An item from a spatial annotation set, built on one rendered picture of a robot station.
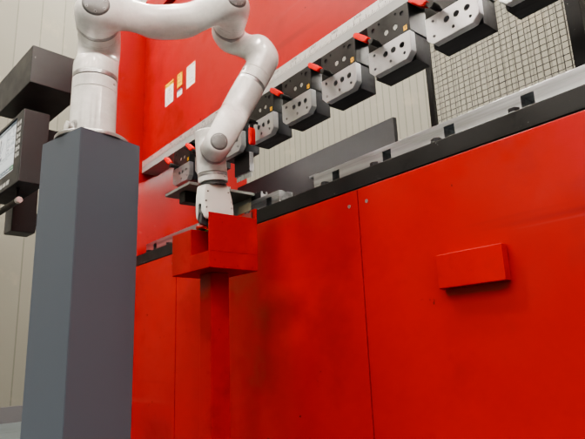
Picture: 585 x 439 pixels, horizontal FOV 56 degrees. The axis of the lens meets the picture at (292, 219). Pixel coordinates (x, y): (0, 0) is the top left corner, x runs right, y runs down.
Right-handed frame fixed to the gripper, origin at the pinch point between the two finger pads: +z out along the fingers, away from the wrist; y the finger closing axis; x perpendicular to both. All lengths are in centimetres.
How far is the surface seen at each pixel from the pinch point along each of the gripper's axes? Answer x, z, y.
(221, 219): 4.9, -4.6, 1.5
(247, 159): -31, -36, -37
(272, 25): -9, -80, -37
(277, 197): -10.7, -16.9, -32.3
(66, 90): -136, -101, -8
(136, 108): -120, -91, -37
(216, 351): -2.2, 30.3, 1.8
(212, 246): 4.9, 3.1, 5.0
